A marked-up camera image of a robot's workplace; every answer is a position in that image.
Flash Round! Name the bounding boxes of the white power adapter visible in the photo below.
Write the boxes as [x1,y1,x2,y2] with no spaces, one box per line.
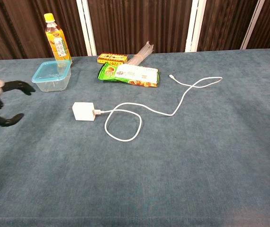
[72,102,101,122]

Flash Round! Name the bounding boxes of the white charging cable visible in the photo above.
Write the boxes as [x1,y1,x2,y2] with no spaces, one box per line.
[94,74,223,142]

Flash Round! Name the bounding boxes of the clear container with blue lid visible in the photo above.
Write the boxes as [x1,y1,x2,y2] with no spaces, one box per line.
[31,60,72,93]

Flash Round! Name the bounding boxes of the yellow cap tea bottle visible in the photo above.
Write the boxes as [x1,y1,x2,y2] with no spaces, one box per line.
[43,13,73,64]

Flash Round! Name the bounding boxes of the yellow red cardboard box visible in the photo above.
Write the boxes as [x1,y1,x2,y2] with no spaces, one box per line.
[97,52,128,65]

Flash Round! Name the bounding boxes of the green white snack packet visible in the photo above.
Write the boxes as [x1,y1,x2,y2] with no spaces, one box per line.
[98,61,160,87]

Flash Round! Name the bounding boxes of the clear plastic bag of sticks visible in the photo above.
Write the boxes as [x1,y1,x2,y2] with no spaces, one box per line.
[126,41,154,66]

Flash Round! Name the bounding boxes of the blue tablecloth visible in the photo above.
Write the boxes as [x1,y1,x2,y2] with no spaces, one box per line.
[0,48,270,227]

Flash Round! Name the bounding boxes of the white screen frame post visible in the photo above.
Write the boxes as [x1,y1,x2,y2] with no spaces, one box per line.
[185,0,207,52]
[240,0,266,50]
[76,0,97,57]

